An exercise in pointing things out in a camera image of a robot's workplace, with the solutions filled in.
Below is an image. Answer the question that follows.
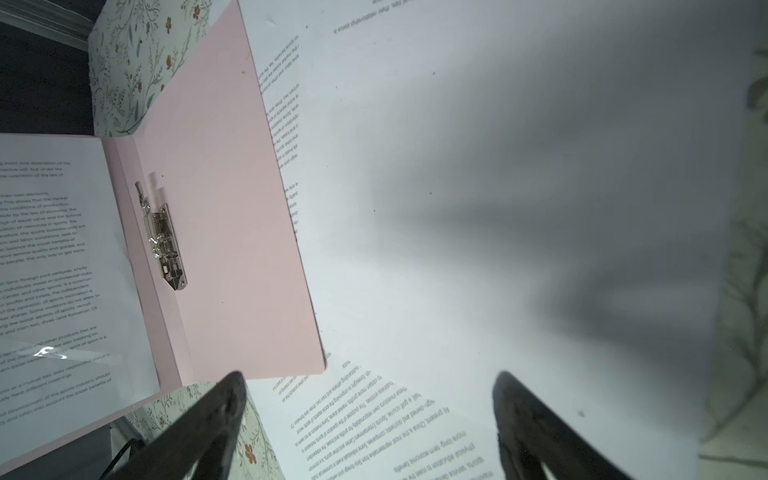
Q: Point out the printed paper sheet front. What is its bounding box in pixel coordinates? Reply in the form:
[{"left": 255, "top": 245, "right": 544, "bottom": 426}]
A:
[{"left": 248, "top": 354, "right": 505, "bottom": 479}]

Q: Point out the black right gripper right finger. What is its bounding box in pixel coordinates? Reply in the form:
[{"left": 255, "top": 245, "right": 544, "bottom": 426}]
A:
[{"left": 492, "top": 371, "right": 630, "bottom": 480}]

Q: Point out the pink file folder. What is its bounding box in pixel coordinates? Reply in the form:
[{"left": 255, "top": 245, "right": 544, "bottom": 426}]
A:
[{"left": 1, "top": 1, "right": 325, "bottom": 473}]

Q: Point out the printed paper sheet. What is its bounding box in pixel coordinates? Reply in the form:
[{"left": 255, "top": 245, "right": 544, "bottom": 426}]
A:
[
  {"left": 1, "top": 134, "right": 160, "bottom": 470},
  {"left": 242, "top": 1, "right": 759, "bottom": 479},
  {"left": 248, "top": 354, "right": 505, "bottom": 479}
]

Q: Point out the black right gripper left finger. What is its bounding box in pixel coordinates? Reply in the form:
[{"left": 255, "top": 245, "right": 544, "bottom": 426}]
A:
[{"left": 102, "top": 371, "right": 247, "bottom": 480}]

